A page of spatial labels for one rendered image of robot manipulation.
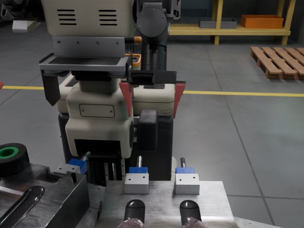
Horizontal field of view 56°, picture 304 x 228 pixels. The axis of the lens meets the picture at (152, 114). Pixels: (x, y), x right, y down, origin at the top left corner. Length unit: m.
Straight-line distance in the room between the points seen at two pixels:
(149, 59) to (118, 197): 0.30
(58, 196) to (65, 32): 0.53
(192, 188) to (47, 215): 0.29
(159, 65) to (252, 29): 5.28
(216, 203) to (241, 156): 1.71
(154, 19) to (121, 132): 0.52
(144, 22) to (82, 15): 0.38
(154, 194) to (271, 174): 1.64
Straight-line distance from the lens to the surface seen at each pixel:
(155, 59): 0.62
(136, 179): 0.63
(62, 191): 0.61
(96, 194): 0.73
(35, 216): 0.59
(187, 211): 0.61
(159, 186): 0.65
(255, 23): 5.91
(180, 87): 0.60
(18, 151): 0.70
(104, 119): 1.03
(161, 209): 0.60
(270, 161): 2.35
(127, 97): 0.62
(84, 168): 0.77
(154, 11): 0.57
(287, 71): 4.09
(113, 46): 0.90
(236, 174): 2.14
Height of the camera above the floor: 1.28
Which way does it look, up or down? 27 degrees down
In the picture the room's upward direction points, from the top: straight up
